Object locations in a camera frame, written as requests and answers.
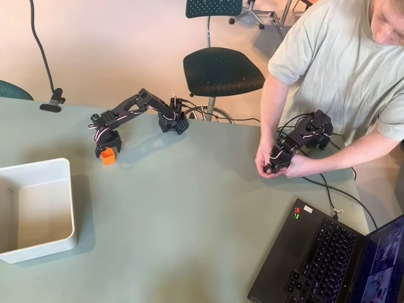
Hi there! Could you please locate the black leader arm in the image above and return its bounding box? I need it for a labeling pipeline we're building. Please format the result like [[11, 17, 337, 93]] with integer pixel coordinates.
[[267, 109, 335, 174]]

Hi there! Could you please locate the person in pale shirt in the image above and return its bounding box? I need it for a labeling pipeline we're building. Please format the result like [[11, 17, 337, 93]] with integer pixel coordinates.
[[267, 0, 404, 148]]

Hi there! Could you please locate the person's left forearm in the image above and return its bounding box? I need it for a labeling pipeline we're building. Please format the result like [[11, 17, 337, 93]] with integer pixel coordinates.
[[307, 131, 395, 175]]

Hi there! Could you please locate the dark perforated swivel chair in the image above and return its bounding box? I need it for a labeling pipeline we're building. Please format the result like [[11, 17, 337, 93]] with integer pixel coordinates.
[[182, 0, 267, 124]]

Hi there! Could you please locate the silver office chair base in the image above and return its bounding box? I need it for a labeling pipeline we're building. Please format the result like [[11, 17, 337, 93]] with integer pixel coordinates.
[[229, 0, 282, 30]]

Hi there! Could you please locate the teal chair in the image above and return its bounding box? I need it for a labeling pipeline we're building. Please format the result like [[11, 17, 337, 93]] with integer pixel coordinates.
[[0, 80, 35, 101]]

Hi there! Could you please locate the person's left hand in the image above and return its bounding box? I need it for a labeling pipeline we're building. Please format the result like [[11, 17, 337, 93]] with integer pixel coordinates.
[[279, 156, 317, 180]]

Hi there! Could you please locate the small orange cube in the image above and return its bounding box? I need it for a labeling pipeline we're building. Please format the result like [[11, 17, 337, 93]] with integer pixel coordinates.
[[100, 148, 117, 167]]

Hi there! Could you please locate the black cable with green tag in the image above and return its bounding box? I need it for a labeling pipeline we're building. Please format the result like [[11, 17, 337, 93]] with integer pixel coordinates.
[[201, 107, 345, 222]]

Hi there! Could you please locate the black laptop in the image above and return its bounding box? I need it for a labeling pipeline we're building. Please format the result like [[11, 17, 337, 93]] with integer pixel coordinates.
[[247, 198, 404, 303]]

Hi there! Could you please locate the white plastic bin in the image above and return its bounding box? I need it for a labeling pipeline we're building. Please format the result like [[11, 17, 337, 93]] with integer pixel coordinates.
[[0, 157, 79, 264]]

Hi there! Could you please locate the person's right hand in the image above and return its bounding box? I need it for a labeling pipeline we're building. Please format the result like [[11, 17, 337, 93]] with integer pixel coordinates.
[[254, 147, 278, 179]]

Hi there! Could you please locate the person's right forearm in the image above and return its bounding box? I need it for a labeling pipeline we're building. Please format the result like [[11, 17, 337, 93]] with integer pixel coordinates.
[[257, 77, 290, 155]]

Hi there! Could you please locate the black gooseneck clamp mount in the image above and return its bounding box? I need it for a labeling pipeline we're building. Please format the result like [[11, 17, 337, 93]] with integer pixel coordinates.
[[29, 0, 67, 113]]

